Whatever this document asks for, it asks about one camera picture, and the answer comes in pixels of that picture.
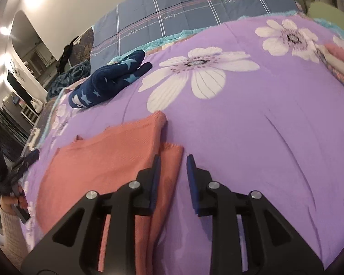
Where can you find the grey plaid pillow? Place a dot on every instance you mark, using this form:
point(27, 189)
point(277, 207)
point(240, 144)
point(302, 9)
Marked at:
point(189, 8)

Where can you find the person's left forearm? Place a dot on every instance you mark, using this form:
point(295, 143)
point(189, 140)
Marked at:
point(14, 235)

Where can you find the folded pink garment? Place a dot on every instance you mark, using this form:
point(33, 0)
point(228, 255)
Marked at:
point(342, 53)

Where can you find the green pillow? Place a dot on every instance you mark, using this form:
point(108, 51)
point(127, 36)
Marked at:
point(329, 13)

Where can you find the navy star-print garment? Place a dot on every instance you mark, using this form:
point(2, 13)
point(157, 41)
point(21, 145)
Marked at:
point(103, 86)

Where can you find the purple floral blanket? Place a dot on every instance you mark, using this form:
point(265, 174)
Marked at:
point(261, 134)

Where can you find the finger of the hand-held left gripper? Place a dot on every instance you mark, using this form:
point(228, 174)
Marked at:
point(31, 157)

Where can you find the teal fuzzy blanket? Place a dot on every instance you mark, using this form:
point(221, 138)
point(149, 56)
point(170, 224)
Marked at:
point(71, 74)

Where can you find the folded white garment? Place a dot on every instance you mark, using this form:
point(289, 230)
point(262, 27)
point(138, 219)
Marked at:
point(339, 64)

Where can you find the dark branch-print pillow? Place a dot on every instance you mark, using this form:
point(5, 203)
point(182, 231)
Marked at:
point(86, 43)

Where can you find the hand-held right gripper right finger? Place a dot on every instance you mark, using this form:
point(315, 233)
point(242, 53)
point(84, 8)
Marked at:
point(192, 183)

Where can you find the coral long-sleeve shirt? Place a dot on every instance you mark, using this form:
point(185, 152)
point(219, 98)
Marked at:
point(103, 160)

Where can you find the brown patterned sheet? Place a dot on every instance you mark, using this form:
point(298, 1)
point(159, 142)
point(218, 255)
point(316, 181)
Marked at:
point(44, 120)

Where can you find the white cat figurine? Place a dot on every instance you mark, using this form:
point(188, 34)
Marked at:
point(36, 106)

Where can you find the person's left hand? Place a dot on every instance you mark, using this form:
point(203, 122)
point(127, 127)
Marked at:
point(20, 199)

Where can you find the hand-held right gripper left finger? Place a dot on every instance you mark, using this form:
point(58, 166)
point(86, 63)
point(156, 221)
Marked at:
point(156, 177)

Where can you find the black garment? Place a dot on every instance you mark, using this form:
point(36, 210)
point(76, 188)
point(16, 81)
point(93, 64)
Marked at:
point(66, 54)

